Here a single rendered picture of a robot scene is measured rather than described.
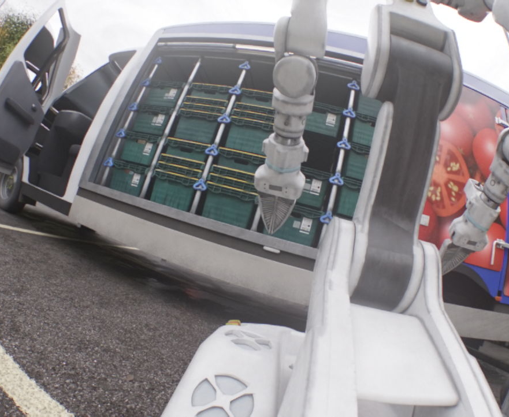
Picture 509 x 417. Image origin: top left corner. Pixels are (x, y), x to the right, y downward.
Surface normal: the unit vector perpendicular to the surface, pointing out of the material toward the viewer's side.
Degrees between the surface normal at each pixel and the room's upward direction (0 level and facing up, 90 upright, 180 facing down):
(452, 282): 90
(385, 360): 23
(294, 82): 145
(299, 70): 137
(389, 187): 110
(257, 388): 38
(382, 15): 90
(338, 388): 27
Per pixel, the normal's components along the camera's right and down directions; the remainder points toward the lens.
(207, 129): -0.15, -0.16
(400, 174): -0.22, 0.14
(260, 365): 0.14, -0.87
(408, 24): -0.27, 0.39
